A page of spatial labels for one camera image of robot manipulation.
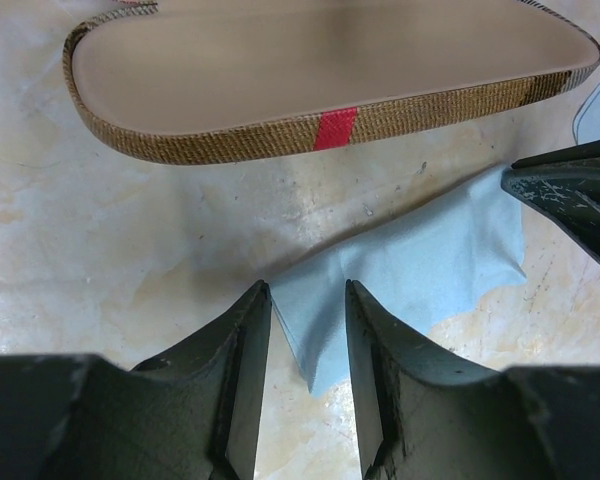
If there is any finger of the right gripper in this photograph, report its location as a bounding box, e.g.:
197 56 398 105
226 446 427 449
501 140 600 265

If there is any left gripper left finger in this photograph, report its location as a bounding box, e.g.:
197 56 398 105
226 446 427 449
0 281 271 479

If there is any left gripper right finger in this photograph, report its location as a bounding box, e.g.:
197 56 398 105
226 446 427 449
346 281 600 479

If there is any brown striped glasses case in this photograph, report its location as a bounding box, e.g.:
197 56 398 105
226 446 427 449
63 1 600 166

